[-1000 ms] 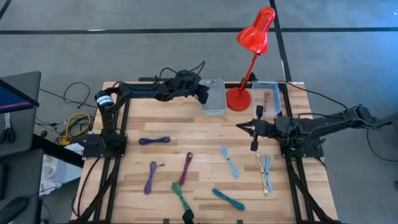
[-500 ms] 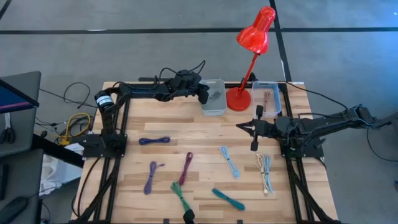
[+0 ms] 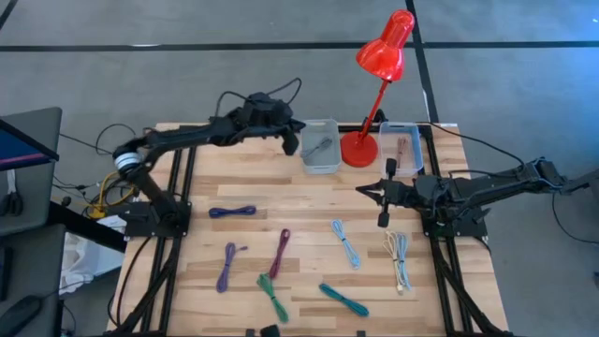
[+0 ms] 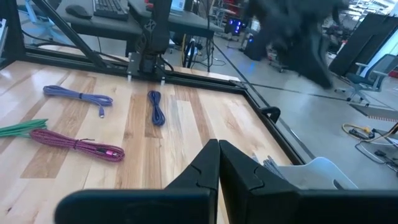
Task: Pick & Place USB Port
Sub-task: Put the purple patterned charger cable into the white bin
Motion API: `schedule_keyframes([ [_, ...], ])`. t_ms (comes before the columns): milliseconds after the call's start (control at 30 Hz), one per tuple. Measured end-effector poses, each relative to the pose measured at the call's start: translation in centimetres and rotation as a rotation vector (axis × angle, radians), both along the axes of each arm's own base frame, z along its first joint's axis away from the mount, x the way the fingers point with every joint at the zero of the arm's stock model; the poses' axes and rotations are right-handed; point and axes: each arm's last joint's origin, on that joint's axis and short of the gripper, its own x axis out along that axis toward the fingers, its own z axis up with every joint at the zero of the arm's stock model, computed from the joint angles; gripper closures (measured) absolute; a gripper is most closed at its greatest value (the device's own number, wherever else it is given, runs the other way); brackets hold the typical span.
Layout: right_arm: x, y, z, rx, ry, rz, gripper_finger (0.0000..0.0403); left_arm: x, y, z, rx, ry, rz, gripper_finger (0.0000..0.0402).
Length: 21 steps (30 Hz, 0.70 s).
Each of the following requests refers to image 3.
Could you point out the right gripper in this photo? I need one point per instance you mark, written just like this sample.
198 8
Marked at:
400 194

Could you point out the black computer mouse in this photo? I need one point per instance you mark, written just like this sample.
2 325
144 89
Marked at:
21 313

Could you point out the black framed monitor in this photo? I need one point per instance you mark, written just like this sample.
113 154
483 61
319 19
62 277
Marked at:
21 152

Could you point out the black table edge clamp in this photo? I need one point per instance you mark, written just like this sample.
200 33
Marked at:
380 116

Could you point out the white plastic bag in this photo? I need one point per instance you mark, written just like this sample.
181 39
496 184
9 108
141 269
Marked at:
82 264

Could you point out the dark chair base leg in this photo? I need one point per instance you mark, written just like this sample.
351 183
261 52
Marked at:
582 181

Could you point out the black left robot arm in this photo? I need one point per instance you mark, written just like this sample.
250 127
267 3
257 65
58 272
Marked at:
196 133

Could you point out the pale opaque plastic bin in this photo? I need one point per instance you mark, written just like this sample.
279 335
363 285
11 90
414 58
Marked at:
323 165

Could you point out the grey desk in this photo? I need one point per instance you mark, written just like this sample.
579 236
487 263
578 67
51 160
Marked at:
33 201

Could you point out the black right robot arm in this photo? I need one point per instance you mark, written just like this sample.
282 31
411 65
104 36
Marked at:
468 192

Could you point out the black aluminium table frame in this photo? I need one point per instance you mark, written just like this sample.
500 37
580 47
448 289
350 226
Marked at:
169 290

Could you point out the dark round object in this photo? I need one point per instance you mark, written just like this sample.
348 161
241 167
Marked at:
270 331

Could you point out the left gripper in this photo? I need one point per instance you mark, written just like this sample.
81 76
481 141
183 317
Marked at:
264 112

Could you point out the clear plastic bin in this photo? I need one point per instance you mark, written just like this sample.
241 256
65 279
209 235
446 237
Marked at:
414 145

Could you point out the red desk lamp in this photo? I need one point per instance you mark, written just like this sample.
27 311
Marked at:
384 56

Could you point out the small black tool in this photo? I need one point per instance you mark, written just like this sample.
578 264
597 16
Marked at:
13 205

